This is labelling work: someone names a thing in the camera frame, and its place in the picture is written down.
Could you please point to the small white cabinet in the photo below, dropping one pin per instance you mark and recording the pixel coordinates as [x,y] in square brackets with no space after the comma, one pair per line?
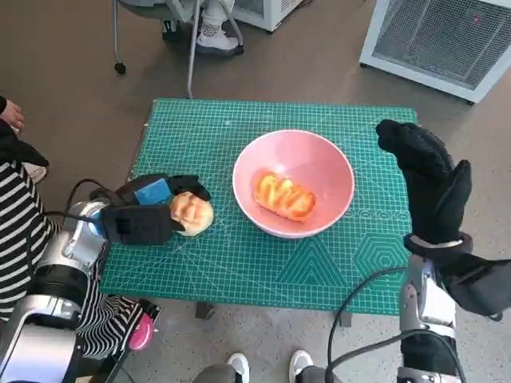
[267,12]

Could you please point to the pink round object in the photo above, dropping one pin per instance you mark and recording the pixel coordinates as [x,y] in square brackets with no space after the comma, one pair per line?
[141,334]

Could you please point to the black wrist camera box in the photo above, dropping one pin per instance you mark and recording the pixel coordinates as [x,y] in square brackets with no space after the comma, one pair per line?
[139,223]
[479,283]

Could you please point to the right robot hand black glove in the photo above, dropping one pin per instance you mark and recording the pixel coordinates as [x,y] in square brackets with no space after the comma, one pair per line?
[435,191]

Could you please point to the grey table leg bracket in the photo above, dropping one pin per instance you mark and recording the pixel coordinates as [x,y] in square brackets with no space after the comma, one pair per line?
[345,319]

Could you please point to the large white mesh cabinet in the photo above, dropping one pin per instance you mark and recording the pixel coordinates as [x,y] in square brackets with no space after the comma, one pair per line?
[435,40]

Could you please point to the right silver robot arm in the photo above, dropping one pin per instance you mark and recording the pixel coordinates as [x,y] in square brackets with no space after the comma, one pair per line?
[431,303]

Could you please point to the grey office chair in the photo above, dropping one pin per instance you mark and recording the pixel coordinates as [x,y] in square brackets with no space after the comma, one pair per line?
[191,60]

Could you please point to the long striped toy bread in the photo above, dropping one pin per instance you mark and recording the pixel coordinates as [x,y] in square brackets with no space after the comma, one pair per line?
[285,195]

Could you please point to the left black wrist camera box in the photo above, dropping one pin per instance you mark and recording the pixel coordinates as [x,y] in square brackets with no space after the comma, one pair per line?
[139,223]

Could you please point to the grey leg with white foot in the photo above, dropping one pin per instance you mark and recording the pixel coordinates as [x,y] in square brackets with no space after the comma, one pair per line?
[300,363]
[238,365]

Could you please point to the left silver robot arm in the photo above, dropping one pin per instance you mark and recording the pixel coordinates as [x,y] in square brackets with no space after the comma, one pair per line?
[40,339]

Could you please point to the person's hand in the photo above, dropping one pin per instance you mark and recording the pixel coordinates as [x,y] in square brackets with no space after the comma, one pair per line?
[12,113]

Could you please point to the right black wrist camera box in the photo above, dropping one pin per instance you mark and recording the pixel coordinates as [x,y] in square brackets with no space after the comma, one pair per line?
[479,283]

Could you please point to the left robot hand blue tape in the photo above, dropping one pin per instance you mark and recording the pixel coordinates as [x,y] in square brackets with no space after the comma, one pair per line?
[153,191]

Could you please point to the round toy bread bun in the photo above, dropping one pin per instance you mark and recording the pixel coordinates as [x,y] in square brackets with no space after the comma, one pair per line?
[195,215]

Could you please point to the seated person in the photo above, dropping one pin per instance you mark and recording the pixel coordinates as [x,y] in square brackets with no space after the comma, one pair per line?
[215,40]

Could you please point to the person in striped clothing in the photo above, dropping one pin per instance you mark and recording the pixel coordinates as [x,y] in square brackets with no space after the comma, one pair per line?
[20,215]

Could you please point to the green cutting mat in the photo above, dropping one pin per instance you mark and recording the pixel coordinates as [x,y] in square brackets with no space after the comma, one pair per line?
[259,271]

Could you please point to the black table leg bracket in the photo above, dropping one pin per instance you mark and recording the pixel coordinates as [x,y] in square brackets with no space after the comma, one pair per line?
[205,311]

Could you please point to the pink bowl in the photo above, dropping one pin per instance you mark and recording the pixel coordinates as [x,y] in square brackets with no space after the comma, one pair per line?
[319,159]

